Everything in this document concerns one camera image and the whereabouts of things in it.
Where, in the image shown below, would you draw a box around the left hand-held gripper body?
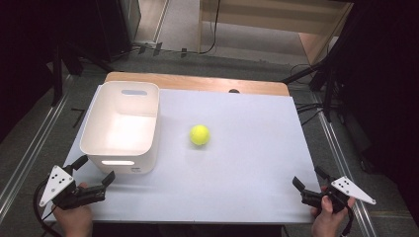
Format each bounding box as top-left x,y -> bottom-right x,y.
39,165 -> 107,211

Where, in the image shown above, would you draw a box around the person's left hand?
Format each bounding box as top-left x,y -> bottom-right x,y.
51,182 -> 94,237

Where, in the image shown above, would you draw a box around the black floor cables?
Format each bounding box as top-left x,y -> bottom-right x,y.
290,62 -> 330,126

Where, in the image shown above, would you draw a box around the yellow tennis ball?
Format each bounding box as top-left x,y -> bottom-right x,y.
189,123 -> 211,146

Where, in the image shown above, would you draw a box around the black strap on right gripper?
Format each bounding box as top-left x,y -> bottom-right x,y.
340,204 -> 356,237

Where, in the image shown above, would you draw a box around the black hanging cable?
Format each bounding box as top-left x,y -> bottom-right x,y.
199,0 -> 221,55

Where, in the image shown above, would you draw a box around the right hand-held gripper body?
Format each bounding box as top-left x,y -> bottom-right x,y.
299,176 -> 377,213

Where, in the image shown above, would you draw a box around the light wooden cabinet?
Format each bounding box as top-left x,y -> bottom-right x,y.
197,0 -> 354,66

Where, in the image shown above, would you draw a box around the white table mat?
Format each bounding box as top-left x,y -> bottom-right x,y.
42,85 -> 322,225

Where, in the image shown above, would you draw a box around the black tripod stand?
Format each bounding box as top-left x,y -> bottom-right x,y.
280,3 -> 354,122

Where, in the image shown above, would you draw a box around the wooden table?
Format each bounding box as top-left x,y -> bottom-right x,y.
104,71 -> 291,98

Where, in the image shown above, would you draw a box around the dark metal stand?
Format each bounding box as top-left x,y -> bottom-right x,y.
48,39 -> 115,108

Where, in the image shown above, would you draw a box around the person's right hand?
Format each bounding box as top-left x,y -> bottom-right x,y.
310,185 -> 357,237

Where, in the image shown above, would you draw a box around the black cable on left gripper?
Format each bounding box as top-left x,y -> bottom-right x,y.
33,177 -> 63,237

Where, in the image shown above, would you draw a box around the white plastic storage bin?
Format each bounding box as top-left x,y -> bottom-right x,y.
79,80 -> 161,175

